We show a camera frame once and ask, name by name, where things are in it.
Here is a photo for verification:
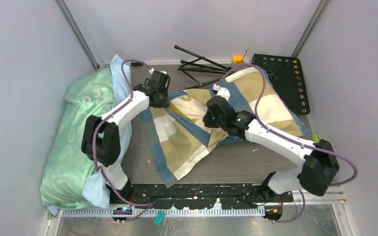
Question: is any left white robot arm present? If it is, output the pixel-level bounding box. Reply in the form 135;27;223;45
81;69;170;204

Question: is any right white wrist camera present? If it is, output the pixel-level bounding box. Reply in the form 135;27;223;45
212;84;230;101

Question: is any teal tape piece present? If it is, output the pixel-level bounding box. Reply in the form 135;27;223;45
153;211;166;226

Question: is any white quilted pillow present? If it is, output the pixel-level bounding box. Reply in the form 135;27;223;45
169;95;207;125

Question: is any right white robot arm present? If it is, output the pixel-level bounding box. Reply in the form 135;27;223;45
203;96;340;202

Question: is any green patterned pillow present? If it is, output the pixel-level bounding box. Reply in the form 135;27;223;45
40;67;115;209

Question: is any aluminium slotted rail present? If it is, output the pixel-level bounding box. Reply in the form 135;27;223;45
61;187;347;218

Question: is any small black clip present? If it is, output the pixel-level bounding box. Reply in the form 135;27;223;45
130;62;144;67

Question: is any black perforated board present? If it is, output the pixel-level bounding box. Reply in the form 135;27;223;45
252;54;311;115

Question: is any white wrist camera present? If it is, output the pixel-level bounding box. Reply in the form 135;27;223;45
149;68;167;75
212;84;230;101

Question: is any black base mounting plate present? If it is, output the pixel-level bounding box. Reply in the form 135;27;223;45
121;183;293;209

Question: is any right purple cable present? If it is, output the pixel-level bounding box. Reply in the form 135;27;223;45
213;63;358;225

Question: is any orange small block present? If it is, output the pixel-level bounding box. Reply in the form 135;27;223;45
232;56;244;64

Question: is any light blue pillow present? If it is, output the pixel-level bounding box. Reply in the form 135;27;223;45
82;55;132;208

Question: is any blue beige checkered pillow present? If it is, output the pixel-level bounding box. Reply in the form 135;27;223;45
141;67;311;187

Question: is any green small block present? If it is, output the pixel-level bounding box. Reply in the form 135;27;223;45
311;133;320;143

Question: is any black folding tripod stand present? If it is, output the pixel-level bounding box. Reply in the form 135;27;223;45
174;45;232;89

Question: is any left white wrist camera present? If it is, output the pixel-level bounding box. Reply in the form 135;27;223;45
149;68;167;75

